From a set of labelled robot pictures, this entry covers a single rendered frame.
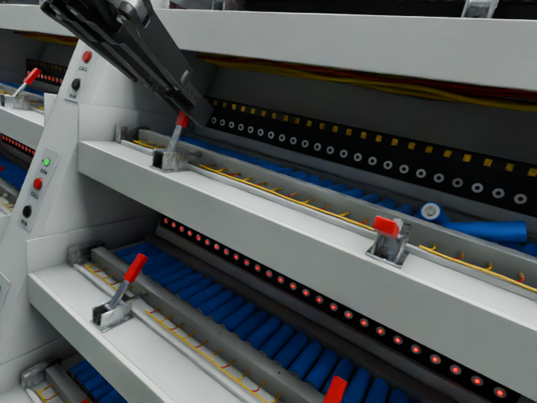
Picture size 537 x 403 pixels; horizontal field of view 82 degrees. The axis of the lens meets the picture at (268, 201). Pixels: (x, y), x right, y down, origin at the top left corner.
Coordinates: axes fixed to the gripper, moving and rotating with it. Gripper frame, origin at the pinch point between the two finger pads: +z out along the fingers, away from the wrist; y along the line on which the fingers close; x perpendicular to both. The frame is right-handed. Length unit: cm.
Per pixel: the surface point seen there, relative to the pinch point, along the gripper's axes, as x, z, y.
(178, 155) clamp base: -6.1, 2.3, 1.0
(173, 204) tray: -11.6, 2.0, 4.2
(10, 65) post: 5, 12, -86
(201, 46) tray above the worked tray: 6.9, -0.9, -0.9
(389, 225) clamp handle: -7.6, -5.2, 27.0
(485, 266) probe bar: -5.4, 6.3, 33.6
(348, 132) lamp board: 7.6, 13.5, 15.4
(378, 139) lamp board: 7.5, 13.5, 19.5
